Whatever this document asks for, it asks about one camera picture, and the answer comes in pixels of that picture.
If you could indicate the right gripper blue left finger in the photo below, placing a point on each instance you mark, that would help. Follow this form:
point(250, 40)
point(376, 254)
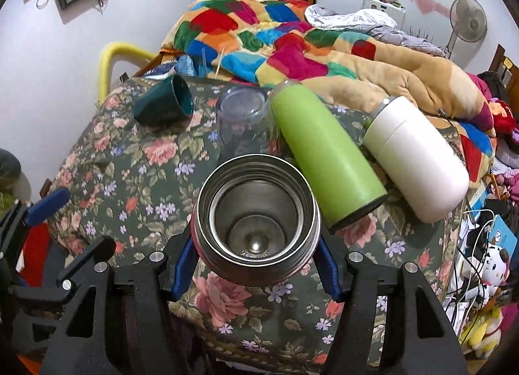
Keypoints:
point(117, 321)

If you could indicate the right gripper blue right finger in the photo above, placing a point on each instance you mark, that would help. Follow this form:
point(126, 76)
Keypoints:
point(418, 338)

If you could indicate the red thermos flask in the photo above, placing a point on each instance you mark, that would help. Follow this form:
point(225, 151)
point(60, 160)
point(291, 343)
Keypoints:
point(256, 221)

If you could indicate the clear glass cup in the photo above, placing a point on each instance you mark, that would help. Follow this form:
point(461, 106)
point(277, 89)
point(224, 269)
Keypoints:
point(243, 122)

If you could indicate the green thermos bottle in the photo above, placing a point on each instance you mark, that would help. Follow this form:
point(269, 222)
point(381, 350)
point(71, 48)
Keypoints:
point(343, 182)

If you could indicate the white thermos bottle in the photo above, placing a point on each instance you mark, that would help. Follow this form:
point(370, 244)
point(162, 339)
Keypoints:
point(415, 156)

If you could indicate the white cow plush toy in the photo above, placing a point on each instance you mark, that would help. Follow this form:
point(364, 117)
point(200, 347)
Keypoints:
point(495, 266)

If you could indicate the yellow plush toy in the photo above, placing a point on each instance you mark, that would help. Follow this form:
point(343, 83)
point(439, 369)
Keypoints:
point(483, 335)

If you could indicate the blue white box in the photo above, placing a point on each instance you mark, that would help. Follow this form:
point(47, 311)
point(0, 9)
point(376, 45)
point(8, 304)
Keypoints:
point(502, 236)

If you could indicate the dark green mug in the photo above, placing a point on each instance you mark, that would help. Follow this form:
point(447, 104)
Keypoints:
point(167, 103)

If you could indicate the red plush toy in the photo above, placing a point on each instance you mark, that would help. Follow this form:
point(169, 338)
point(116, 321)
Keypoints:
point(504, 121)

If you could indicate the pink clothes pile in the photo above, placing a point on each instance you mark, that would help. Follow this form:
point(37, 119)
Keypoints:
point(482, 86)

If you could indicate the yellow foam tube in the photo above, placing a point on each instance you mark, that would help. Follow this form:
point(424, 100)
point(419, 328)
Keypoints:
point(111, 54)

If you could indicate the colourful patchwork blanket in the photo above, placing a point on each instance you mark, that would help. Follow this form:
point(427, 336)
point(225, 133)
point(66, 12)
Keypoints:
point(265, 42)

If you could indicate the grey white crumpled cloth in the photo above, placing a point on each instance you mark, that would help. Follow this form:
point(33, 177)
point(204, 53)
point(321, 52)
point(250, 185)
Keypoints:
point(372, 22)

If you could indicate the wooden headboard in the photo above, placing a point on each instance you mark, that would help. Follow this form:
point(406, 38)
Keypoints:
point(508, 73)

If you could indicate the standing electric fan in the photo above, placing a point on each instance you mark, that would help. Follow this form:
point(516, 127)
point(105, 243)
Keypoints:
point(468, 22)

